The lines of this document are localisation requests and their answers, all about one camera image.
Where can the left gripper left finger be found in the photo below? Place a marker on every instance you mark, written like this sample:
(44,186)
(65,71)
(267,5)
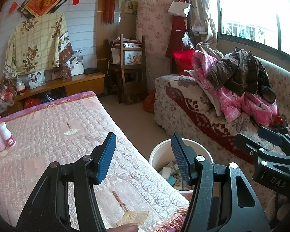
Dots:
(64,199)

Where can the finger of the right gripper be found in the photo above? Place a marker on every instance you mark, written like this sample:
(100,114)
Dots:
(277,139)
(256,150)

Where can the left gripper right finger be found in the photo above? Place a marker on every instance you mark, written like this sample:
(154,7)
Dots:
(222,198)

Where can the cream plastic trash bin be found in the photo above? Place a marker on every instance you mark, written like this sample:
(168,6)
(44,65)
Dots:
(162,155)

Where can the pink spotted blanket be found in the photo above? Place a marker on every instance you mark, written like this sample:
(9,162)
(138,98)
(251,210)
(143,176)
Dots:
(227,102)

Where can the floral covered sofa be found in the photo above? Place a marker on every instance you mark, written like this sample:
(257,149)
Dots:
(182,106)

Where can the white Caltrate pill bottle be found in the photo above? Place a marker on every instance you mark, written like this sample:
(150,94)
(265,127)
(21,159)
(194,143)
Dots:
(7,135)

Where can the brown jacket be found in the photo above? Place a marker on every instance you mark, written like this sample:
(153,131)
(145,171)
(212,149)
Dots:
(242,72)

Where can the red cushion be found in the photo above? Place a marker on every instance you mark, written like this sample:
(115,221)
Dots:
(183,60)

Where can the wooden chair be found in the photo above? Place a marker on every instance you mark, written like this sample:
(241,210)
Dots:
(127,69)

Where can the wooden sideboard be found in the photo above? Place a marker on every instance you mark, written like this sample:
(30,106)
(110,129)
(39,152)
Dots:
(74,85)

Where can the framed couple photo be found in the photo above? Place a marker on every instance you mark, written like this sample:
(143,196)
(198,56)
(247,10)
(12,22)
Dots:
(36,79)

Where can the window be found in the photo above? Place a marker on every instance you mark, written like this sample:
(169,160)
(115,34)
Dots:
(266,22)

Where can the pink floral covered appliance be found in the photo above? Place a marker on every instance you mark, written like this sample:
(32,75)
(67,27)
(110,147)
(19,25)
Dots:
(154,23)

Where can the floral checked hanging cloth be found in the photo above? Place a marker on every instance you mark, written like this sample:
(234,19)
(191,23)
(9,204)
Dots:
(39,44)

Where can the red chinese knot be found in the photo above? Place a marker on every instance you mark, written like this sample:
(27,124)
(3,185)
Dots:
(109,11)

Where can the red fu wall picture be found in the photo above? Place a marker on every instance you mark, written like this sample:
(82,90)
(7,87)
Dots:
(36,8)

